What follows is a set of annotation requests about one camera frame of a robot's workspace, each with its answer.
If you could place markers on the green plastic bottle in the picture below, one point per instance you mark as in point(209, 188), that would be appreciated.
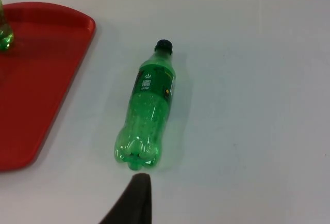
point(4, 38)
point(147, 110)

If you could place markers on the red tray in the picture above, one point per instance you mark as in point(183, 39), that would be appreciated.
point(41, 79)

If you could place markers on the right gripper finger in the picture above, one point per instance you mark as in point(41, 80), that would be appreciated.
point(136, 203)

